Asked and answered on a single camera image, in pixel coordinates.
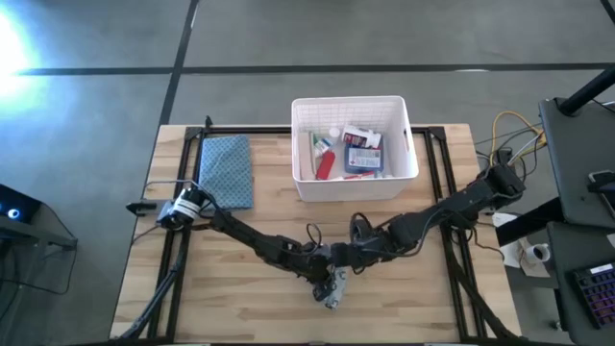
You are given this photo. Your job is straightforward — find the white paper sheet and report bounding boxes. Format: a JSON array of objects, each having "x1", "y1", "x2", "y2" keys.
[{"x1": 499, "y1": 237, "x2": 552, "y2": 279}]

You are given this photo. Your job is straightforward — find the yellow cable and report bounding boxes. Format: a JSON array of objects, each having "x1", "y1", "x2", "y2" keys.
[{"x1": 490, "y1": 111, "x2": 548, "y2": 165}]

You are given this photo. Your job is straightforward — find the white pouch blue cross print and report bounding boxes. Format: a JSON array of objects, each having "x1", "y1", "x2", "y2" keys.
[{"x1": 312, "y1": 266, "x2": 348, "y2": 310}]

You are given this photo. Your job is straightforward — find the blue first aid kit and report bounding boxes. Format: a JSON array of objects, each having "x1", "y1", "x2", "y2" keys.
[{"x1": 343, "y1": 143, "x2": 385, "y2": 175}]

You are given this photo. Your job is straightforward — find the smartphone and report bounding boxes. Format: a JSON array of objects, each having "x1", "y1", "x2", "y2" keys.
[{"x1": 587, "y1": 169, "x2": 615, "y2": 194}]

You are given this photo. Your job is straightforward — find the black device blue light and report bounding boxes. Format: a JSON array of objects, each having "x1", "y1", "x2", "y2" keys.
[{"x1": 0, "y1": 184, "x2": 42, "y2": 225}]

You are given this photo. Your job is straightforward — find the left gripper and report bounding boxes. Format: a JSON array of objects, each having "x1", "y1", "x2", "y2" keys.
[{"x1": 287, "y1": 239, "x2": 337, "y2": 303}]

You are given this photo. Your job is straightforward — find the black aluminium rig frame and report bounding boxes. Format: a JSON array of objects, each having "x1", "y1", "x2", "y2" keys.
[{"x1": 117, "y1": 114, "x2": 518, "y2": 343}]

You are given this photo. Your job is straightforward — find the blue patterned folded cloth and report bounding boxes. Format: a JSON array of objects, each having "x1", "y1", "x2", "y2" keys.
[{"x1": 198, "y1": 135, "x2": 256, "y2": 211}]

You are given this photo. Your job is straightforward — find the white mug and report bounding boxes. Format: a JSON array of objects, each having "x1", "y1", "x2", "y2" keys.
[{"x1": 523, "y1": 242, "x2": 552, "y2": 265}]

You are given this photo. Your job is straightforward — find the small black bracket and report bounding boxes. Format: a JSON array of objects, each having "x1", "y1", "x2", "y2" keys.
[{"x1": 125, "y1": 201, "x2": 159, "y2": 217}]

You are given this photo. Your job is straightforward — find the black pole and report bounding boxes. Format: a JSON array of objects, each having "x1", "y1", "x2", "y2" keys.
[{"x1": 558, "y1": 65, "x2": 615, "y2": 116}]

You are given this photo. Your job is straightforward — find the white perforated plastic basket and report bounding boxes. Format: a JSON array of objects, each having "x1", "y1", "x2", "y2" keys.
[{"x1": 290, "y1": 94, "x2": 420, "y2": 203}]

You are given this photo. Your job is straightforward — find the black desk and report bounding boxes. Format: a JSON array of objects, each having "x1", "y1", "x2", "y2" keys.
[
  {"x1": 545, "y1": 221, "x2": 615, "y2": 346},
  {"x1": 537, "y1": 95, "x2": 615, "y2": 230}
]

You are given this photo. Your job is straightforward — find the black keyboard blue keys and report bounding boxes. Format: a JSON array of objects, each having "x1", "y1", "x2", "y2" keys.
[{"x1": 569, "y1": 262, "x2": 615, "y2": 331}]

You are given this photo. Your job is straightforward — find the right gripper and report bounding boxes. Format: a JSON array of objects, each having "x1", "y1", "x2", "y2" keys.
[{"x1": 331, "y1": 238, "x2": 385, "y2": 284}]

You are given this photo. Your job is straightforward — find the red bandage roll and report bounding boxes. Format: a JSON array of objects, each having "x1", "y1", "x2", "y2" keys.
[{"x1": 315, "y1": 150, "x2": 338, "y2": 181}]

